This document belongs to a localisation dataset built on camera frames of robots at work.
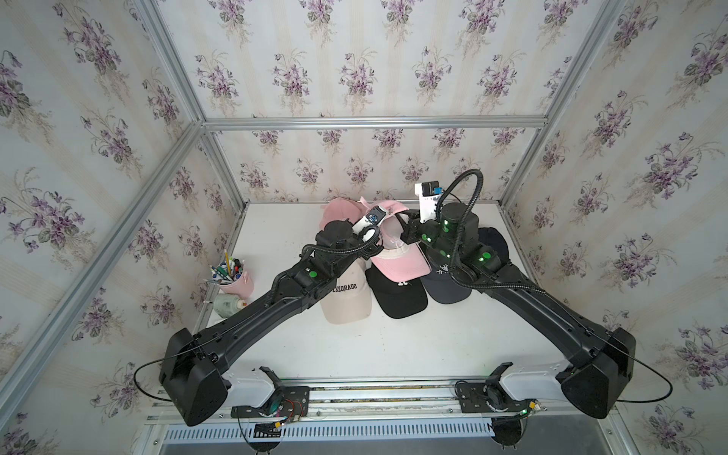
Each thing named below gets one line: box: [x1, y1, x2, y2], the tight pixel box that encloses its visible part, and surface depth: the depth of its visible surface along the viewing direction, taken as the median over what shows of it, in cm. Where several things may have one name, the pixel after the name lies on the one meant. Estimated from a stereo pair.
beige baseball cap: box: [320, 257, 373, 325], surface depth 91 cm
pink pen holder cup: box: [207, 250, 255, 298], surface depth 88 cm
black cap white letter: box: [477, 226, 513, 267], surface depth 100 cm
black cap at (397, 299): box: [365, 262, 430, 319], surface depth 92 cm
